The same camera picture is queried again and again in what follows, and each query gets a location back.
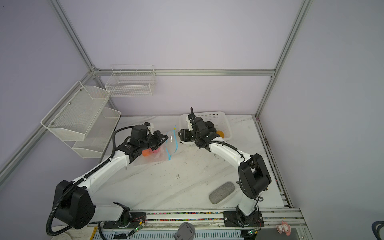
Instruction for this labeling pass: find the grey plastic device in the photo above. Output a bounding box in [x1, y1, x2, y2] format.
[174, 222, 195, 240]

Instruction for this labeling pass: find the clear zip bag blue zipper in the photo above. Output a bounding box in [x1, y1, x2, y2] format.
[129, 126, 179, 167]

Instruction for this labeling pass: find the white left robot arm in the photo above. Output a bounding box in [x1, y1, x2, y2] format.
[46, 123, 169, 237]

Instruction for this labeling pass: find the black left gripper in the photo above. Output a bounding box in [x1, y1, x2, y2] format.
[140, 130, 169, 151]

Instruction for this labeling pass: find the white mesh two-tier shelf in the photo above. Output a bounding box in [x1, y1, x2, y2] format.
[41, 82, 121, 159]

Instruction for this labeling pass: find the white plastic perforated basket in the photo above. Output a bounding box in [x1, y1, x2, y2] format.
[177, 112, 233, 145]

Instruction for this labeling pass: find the white wire wall basket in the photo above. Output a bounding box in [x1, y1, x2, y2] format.
[105, 65, 157, 97]

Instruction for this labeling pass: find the grey oval stone pad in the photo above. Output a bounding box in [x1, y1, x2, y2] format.
[209, 182, 235, 205]

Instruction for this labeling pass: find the pink plush toy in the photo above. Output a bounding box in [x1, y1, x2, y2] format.
[276, 221, 292, 236]

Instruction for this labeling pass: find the pink toy fruit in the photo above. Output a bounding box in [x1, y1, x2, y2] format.
[152, 148, 161, 154]

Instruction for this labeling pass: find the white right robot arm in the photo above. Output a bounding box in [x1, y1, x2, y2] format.
[178, 108, 272, 227]

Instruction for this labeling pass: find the orange toy fruit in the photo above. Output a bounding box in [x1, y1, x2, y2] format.
[142, 149, 153, 157]

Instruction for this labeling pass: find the aluminium rail base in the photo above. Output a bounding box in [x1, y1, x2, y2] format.
[106, 208, 308, 230]

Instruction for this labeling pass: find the yellow-brown toy potato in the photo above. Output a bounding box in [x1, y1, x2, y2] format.
[216, 131, 225, 139]

